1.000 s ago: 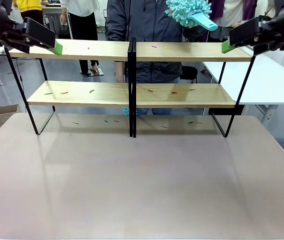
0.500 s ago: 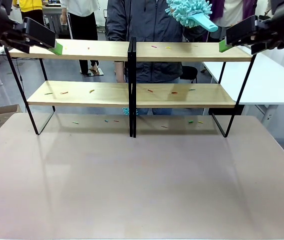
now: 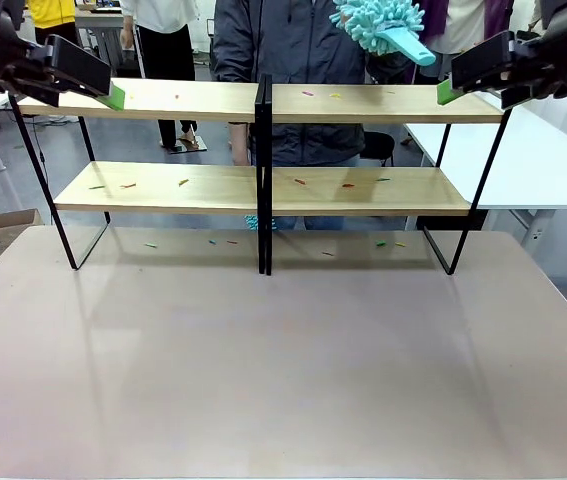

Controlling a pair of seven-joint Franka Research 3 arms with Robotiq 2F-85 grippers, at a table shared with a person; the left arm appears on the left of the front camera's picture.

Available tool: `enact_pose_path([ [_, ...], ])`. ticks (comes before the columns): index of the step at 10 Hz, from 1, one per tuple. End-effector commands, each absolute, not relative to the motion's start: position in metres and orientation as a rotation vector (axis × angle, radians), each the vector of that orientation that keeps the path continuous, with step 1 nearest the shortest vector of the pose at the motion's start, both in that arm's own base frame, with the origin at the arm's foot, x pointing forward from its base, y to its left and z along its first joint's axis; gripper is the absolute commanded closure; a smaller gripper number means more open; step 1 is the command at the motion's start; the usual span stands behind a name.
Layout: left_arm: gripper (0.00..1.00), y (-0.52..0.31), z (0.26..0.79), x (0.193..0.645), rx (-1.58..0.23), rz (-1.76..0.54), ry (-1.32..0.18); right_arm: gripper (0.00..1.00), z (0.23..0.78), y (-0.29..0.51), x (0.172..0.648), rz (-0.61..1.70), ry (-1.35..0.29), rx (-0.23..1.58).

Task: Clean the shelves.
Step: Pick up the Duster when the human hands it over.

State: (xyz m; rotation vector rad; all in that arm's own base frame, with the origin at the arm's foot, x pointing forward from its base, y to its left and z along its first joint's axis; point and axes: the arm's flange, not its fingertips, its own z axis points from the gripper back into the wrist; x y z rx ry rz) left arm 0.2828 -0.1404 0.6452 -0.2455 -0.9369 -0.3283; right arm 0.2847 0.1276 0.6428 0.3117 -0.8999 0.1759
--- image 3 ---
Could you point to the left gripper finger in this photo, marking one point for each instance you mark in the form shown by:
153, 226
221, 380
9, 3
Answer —
33, 92
80, 67

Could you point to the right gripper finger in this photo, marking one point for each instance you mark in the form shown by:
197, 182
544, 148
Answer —
483, 62
518, 97

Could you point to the teal chenille duster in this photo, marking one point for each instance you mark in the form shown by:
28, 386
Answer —
388, 25
250, 222

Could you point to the person's right forearm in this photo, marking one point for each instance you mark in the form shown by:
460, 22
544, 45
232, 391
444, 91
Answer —
233, 65

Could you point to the person's right hand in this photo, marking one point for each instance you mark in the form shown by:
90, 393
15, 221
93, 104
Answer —
239, 145

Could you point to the grey background desk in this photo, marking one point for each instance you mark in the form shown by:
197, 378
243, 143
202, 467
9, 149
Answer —
103, 40

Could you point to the person in purple cardigan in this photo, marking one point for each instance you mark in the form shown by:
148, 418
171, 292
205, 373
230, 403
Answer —
468, 20

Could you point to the person in yellow jacket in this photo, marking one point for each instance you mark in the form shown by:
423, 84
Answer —
53, 10

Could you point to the large white side table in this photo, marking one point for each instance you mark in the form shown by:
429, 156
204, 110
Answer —
538, 165

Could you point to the person in white shirt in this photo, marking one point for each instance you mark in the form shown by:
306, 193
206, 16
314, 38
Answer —
158, 15

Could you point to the light wooden shelf board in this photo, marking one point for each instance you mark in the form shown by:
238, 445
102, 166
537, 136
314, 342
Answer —
163, 190
188, 102
413, 192
363, 105

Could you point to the black office chair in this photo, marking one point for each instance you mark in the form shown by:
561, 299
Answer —
380, 147

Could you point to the glass floor scale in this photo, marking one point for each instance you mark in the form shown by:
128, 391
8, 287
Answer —
190, 146

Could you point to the brown cardboard box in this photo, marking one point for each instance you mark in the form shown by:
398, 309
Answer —
13, 235

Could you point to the person in dark grey jacket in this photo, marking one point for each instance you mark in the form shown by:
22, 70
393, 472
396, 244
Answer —
313, 50

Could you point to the left wooden two-tier shelf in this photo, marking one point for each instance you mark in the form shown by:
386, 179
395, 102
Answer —
261, 250

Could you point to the wooden two-tier shelf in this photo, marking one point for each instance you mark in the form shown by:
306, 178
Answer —
261, 250
268, 250

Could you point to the right wooden two-tier shelf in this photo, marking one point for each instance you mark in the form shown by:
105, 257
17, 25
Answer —
268, 250

